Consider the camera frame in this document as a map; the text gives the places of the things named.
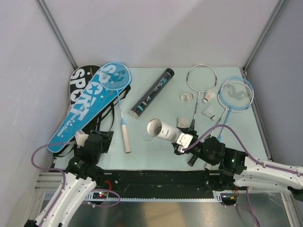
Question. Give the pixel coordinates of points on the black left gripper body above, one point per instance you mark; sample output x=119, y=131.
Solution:
x=105, y=146

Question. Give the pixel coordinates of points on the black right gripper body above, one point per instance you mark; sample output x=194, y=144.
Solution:
x=197, y=151

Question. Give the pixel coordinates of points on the white shuttlecock tube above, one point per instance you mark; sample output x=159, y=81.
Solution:
x=159, y=129

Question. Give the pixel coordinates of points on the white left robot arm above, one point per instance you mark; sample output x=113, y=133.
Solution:
x=81, y=176

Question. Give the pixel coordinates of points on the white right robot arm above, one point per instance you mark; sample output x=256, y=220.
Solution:
x=240, y=168

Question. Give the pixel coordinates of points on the clear tube lid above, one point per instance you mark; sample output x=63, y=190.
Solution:
x=146, y=137

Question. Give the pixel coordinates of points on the blue racket white grip right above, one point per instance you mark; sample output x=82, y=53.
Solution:
x=235, y=95

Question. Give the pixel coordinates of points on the blue racket white grip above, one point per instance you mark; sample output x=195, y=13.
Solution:
x=235, y=95
x=115, y=76

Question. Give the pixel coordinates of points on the white racket black grip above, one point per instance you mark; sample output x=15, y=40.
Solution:
x=200, y=78

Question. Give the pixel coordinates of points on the blue sport racket cover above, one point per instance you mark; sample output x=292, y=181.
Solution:
x=91, y=102

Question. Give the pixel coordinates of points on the black shuttlecock tube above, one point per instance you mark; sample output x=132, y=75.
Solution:
x=142, y=104

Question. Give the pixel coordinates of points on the black sport racket cover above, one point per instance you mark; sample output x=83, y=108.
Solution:
x=80, y=78

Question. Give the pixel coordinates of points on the blue racket white grip left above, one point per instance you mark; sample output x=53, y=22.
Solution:
x=115, y=76

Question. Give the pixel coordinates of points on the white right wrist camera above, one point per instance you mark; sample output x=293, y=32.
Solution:
x=183, y=142

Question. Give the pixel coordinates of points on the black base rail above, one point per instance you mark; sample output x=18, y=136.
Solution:
x=159, y=184

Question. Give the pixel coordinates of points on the grey aluminium frame post left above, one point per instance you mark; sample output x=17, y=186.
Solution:
x=56, y=32

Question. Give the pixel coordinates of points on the grey aluminium frame post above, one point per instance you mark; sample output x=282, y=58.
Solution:
x=56, y=32
x=269, y=25

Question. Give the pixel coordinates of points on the grey aluminium frame post right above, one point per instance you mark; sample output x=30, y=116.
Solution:
x=269, y=25

